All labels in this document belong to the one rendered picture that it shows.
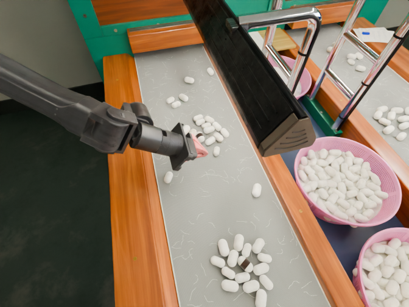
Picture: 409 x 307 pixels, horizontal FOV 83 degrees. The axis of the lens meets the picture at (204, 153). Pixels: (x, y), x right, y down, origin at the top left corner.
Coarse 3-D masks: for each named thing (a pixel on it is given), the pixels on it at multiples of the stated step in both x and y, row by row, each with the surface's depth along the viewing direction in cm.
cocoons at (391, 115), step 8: (328, 48) 98; (328, 56) 94; (352, 56) 95; (360, 56) 95; (352, 64) 93; (376, 112) 77; (392, 112) 76; (400, 112) 77; (408, 112) 77; (384, 120) 74; (392, 120) 76; (400, 120) 75; (408, 120) 75; (392, 128) 72; (400, 128) 74; (400, 136) 71
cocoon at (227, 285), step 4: (224, 280) 49; (228, 280) 49; (224, 284) 48; (228, 284) 48; (232, 284) 48; (236, 284) 48; (224, 288) 48; (228, 288) 48; (232, 288) 48; (236, 288) 48
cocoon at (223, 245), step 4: (220, 240) 53; (224, 240) 53; (220, 244) 53; (224, 244) 52; (220, 248) 52; (224, 248) 52; (228, 248) 53; (220, 252) 52; (224, 252) 52; (228, 252) 52
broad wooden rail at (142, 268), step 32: (128, 64) 90; (128, 96) 80; (128, 160) 65; (128, 192) 59; (128, 224) 55; (160, 224) 56; (128, 256) 51; (160, 256) 51; (128, 288) 47; (160, 288) 47
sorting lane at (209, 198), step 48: (192, 48) 101; (144, 96) 83; (192, 96) 83; (240, 144) 71; (192, 192) 62; (240, 192) 62; (192, 240) 55; (288, 240) 55; (192, 288) 49; (240, 288) 49; (288, 288) 49
